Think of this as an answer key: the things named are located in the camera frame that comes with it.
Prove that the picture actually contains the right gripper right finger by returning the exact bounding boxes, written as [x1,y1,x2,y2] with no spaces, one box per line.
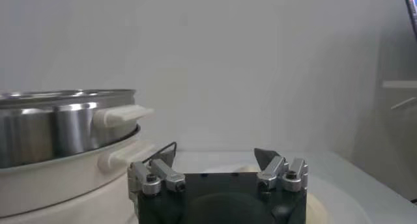
[253,147,309,193]

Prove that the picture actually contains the stainless steel steamer basket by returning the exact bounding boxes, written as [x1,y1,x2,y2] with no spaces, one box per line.
[0,89,154,169]

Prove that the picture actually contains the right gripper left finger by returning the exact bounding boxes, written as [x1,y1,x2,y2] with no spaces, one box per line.
[127,142,186,197]

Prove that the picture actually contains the white steamed baozi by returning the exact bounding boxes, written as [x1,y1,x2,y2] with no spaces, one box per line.
[208,165,330,224]

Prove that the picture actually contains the white round plate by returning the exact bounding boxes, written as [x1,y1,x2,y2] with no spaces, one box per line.
[195,161,374,224]

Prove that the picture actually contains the white electric cooker base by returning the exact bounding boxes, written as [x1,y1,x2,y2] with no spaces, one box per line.
[0,124,157,224]

